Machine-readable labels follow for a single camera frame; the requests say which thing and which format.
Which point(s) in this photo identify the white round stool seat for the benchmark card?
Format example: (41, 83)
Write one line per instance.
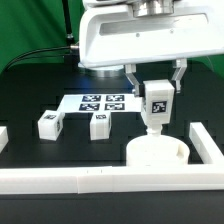
(156, 151)

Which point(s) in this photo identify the black vertical pole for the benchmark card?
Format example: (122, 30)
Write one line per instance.
(68, 27)

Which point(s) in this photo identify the white sheet with tags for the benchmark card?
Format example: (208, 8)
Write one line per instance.
(77, 103)

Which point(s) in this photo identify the white front fence bar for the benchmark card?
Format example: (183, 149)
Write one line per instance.
(110, 179)

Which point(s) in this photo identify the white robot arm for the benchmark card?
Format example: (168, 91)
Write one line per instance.
(130, 32)

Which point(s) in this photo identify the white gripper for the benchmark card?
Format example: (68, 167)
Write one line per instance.
(121, 32)

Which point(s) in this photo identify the white fence bar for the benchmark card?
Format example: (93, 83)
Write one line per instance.
(110, 179)
(205, 145)

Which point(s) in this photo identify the white left fence piece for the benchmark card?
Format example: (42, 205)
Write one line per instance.
(3, 137)

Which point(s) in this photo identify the white right fence bar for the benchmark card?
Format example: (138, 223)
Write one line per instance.
(205, 145)

